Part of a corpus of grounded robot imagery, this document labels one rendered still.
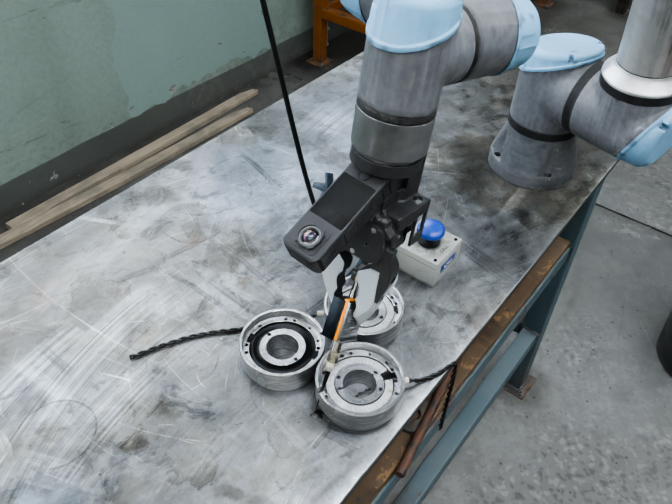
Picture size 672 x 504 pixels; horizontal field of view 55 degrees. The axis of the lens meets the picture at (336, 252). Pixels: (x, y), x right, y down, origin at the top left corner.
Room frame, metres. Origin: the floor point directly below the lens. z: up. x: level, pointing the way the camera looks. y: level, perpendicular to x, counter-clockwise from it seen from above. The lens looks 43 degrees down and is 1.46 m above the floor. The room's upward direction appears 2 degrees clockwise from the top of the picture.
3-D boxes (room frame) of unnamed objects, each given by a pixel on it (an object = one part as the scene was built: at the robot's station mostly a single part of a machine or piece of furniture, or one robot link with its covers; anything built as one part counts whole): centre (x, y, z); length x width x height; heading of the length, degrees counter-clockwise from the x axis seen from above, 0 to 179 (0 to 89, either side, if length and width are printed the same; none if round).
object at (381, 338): (0.57, -0.04, 0.82); 0.10 x 0.10 x 0.04
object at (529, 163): (0.95, -0.34, 0.85); 0.15 x 0.15 x 0.10
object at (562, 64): (0.95, -0.34, 0.97); 0.13 x 0.12 x 0.14; 41
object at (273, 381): (0.50, 0.06, 0.82); 0.10 x 0.10 x 0.04
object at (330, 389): (0.45, -0.03, 0.82); 0.08 x 0.08 x 0.02
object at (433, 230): (0.69, -0.13, 0.85); 0.04 x 0.04 x 0.05
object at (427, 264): (0.69, -0.14, 0.82); 0.08 x 0.07 x 0.05; 144
